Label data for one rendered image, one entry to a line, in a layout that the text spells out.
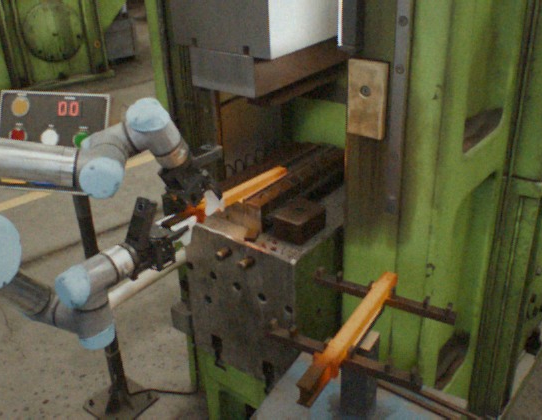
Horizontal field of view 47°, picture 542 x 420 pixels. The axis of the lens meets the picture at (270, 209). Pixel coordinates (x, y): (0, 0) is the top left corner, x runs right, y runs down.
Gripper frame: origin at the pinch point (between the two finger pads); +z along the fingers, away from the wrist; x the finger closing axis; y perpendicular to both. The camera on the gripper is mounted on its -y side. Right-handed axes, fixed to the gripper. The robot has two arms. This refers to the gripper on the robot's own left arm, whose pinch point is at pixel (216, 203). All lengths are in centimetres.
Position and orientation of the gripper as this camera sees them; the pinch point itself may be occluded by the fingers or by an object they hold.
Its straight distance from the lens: 154.4
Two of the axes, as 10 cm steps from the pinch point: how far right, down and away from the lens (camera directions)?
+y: -5.2, 7.7, -3.7
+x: 7.8, 2.7, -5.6
